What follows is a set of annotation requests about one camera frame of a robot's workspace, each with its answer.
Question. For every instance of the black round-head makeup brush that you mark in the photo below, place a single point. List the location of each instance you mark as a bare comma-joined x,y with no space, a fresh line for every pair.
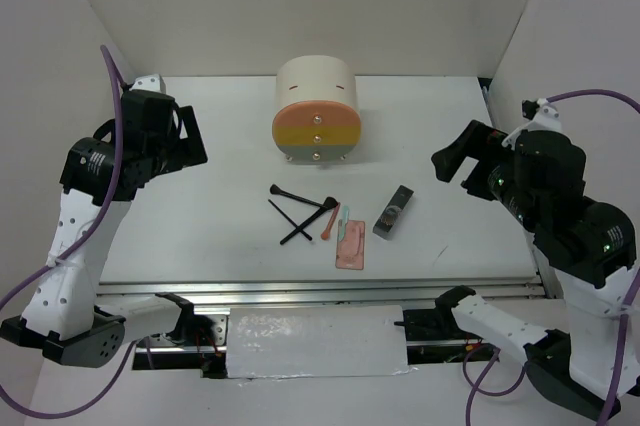
275,190

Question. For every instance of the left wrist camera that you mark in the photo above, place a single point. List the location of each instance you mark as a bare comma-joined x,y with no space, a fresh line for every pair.
153,83

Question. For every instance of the pink makeup packet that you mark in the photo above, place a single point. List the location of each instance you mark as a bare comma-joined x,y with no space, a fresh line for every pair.
351,251

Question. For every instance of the black fan makeup brush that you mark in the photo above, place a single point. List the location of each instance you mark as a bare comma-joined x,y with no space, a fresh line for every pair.
329,204

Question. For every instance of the thin black makeup brush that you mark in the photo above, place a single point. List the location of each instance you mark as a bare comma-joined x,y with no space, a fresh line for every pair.
289,220

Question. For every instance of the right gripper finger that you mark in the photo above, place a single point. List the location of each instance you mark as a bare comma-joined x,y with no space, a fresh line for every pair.
471,143
462,173

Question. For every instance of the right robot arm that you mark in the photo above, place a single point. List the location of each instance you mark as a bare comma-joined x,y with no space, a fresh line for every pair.
591,247

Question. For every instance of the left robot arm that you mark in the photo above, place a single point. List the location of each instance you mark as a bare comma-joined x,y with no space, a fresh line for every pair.
63,319

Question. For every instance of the teal makeup spatula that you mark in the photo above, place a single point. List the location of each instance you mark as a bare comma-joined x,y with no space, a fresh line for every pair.
343,223

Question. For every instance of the white foil-taped cover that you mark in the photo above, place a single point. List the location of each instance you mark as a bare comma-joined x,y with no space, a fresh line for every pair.
336,341

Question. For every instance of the cream oval drawer cabinet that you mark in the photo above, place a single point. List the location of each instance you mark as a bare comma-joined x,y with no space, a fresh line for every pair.
315,78

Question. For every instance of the orange makeup spatula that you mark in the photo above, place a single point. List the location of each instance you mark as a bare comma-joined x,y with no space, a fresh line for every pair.
325,235

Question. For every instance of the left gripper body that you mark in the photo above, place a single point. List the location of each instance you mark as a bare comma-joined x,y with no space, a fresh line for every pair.
166,147

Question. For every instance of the aluminium rail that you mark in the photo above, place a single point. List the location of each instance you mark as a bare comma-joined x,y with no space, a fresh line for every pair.
282,294

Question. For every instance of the black cosmetic box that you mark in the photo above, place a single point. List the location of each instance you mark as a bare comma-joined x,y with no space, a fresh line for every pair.
391,214

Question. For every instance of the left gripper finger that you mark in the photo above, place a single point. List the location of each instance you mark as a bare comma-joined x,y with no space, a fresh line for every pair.
187,120
188,152

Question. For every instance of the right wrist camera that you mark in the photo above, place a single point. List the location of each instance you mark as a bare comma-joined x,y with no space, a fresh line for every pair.
541,115

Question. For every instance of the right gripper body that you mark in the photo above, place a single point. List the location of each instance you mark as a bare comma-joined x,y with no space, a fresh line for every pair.
494,168

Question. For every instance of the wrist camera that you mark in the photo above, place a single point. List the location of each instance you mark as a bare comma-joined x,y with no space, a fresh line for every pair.
541,115
153,83

